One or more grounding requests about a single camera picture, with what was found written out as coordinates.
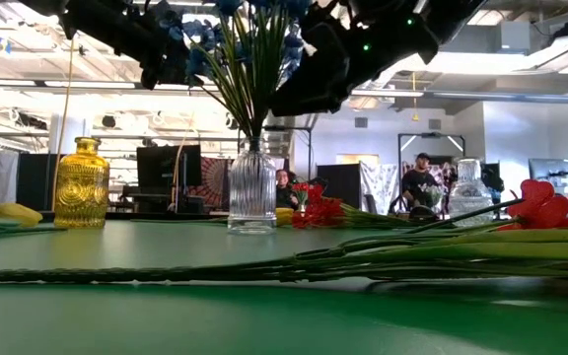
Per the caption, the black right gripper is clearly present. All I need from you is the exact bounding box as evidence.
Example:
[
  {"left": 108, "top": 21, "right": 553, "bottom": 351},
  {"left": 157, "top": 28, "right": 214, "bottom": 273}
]
[{"left": 269, "top": 14, "right": 379, "bottom": 117}]

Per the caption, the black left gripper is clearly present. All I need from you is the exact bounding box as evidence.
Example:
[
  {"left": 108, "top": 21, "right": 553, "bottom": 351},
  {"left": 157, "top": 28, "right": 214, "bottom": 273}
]
[{"left": 139, "top": 9, "right": 192, "bottom": 92}]

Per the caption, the blue flower bunch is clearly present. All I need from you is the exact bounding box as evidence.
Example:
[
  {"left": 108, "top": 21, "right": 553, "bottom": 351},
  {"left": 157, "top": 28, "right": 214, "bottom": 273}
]
[
  {"left": 253, "top": 0, "right": 315, "bottom": 144},
  {"left": 165, "top": 4, "right": 260, "bottom": 144},
  {"left": 212, "top": 0, "right": 290, "bottom": 149}
]

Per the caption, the yellow tulip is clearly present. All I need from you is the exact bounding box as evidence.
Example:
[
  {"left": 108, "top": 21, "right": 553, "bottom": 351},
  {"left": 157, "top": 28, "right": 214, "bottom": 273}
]
[
  {"left": 129, "top": 206, "right": 295, "bottom": 229},
  {"left": 0, "top": 201, "right": 71, "bottom": 243}
]

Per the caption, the small red flower vase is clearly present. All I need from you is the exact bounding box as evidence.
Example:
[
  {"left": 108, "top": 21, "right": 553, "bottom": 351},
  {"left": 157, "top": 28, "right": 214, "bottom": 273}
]
[{"left": 291, "top": 181, "right": 311, "bottom": 213}]

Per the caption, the clear ribbed glass vase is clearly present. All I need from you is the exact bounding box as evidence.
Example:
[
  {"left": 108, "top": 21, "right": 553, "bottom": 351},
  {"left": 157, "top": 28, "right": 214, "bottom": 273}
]
[{"left": 226, "top": 136, "right": 278, "bottom": 236}]

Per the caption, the yellow glass vase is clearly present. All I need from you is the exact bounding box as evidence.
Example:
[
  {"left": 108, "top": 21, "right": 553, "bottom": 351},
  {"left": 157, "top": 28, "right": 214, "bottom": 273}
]
[{"left": 53, "top": 136, "right": 111, "bottom": 230}]

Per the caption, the clear round textured glass vase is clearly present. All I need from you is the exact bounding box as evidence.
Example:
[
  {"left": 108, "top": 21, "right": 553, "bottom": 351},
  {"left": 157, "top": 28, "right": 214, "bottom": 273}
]
[{"left": 449, "top": 157, "right": 495, "bottom": 229}]

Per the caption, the black partition cabinet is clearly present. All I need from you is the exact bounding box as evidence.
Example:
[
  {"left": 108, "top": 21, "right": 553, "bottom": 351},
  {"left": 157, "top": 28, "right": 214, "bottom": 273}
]
[{"left": 316, "top": 163, "right": 363, "bottom": 211}]

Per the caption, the black monitor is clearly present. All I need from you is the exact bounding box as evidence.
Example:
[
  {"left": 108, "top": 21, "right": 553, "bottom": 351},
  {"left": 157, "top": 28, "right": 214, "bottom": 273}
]
[{"left": 135, "top": 144, "right": 203, "bottom": 189}]

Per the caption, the person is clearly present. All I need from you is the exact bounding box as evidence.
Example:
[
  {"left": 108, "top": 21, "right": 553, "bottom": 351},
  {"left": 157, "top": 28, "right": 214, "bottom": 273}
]
[
  {"left": 274, "top": 169, "right": 301, "bottom": 211},
  {"left": 400, "top": 151, "right": 439, "bottom": 214}
]

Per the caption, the white patterned cloth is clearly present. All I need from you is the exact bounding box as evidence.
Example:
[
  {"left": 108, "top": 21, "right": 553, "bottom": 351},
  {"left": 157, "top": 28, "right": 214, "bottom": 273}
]
[{"left": 360, "top": 162, "right": 399, "bottom": 214}]

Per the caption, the mandala tapestry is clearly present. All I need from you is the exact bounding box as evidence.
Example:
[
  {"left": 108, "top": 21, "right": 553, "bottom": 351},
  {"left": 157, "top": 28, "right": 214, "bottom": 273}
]
[{"left": 187, "top": 156, "right": 234, "bottom": 211}]

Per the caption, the black panel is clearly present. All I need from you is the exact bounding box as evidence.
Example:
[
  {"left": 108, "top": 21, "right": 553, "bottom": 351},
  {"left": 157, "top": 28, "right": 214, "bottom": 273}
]
[{"left": 16, "top": 153, "right": 59, "bottom": 212}]

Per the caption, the green table mat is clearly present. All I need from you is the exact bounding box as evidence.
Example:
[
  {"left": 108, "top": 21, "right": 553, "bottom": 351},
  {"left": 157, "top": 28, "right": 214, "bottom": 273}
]
[{"left": 0, "top": 219, "right": 568, "bottom": 355}]

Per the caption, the grey screen monitor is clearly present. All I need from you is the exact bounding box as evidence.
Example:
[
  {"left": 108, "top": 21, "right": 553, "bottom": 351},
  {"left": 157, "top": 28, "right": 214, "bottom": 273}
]
[{"left": 529, "top": 158, "right": 568, "bottom": 189}]

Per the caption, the black table frame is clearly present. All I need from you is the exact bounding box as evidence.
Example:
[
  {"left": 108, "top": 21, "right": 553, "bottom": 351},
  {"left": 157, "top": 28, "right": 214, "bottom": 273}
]
[{"left": 41, "top": 210, "right": 462, "bottom": 222}]

